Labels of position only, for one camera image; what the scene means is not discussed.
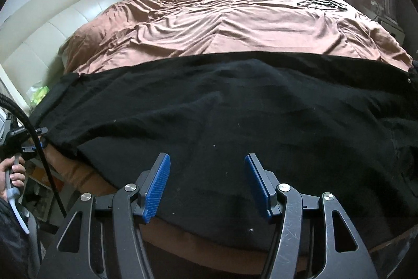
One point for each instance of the black pants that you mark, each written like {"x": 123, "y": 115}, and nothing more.
{"x": 228, "y": 122}

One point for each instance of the cream padded headboard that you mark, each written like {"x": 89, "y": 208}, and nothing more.
{"x": 65, "y": 20}

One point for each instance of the bed with brown cover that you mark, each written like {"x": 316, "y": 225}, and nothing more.
{"x": 228, "y": 27}

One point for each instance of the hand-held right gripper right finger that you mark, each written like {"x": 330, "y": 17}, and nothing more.
{"x": 259, "y": 187}

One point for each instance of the person's left forearm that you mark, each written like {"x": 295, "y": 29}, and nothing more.
{"x": 6, "y": 233}

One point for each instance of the person's left hand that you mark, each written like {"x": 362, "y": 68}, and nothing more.
{"x": 16, "y": 174}

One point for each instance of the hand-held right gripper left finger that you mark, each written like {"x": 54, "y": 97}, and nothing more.
{"x": 156, "y": 190}

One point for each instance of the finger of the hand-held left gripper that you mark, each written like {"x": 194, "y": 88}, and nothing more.
{"x": 29, "y": 131}
{"x": 32, "y": 148}

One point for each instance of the green packet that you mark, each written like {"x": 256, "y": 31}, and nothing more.
{"x": 38, "y": 94}

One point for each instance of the white nightstand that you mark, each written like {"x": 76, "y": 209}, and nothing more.
{"x": 388, "y": 22}

